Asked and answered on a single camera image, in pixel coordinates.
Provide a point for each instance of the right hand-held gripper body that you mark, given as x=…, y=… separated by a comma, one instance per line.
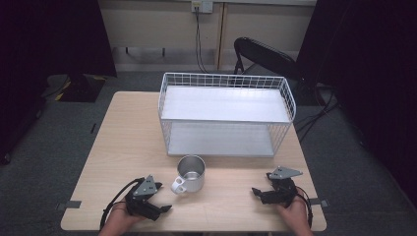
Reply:
x=282, y=190

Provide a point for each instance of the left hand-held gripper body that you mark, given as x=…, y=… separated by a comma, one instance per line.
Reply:
x=141, y=200

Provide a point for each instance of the person's right hand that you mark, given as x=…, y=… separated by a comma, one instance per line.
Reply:
x=296, y=213

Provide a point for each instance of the person's left hand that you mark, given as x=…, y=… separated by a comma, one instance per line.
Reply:
x=119, y=217

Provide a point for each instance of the grey tape strip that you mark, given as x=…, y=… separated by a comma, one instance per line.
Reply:
x=69, y=205
x=319, y=202

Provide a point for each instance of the small black tape strip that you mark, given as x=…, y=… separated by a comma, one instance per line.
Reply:
x=93, y=128

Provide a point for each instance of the black folding chair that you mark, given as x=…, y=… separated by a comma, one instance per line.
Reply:
x=265, y=55

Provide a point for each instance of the black stand base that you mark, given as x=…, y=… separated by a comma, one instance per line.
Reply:
x=80, y=88

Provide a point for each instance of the black curtain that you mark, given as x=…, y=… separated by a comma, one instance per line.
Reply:
x=370, y=65
x=49, y=39

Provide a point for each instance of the white wall socket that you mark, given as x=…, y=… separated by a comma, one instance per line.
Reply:
x=202, y=6

